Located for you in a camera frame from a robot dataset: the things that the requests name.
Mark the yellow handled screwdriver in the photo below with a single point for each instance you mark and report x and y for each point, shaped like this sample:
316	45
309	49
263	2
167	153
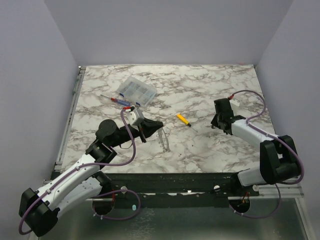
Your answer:
184	121

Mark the clear plastic parts box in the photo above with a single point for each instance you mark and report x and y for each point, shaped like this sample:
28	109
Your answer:
137	91

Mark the blue red screwdriver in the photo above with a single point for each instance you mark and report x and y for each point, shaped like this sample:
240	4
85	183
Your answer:
118	101

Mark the left aluminium side rail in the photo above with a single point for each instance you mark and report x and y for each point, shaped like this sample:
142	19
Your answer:
75	97

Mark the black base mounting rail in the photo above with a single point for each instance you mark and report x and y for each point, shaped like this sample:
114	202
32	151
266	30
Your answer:
172	190

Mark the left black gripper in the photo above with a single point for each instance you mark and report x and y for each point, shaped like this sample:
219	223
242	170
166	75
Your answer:
148	127

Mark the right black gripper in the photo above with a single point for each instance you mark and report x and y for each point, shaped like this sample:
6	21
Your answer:
220	122

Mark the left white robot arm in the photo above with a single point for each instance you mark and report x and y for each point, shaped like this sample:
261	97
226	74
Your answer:
40	209

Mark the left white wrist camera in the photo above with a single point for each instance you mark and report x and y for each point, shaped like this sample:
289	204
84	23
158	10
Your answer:
135	116

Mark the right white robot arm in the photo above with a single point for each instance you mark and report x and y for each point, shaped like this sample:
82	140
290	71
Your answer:
277	154

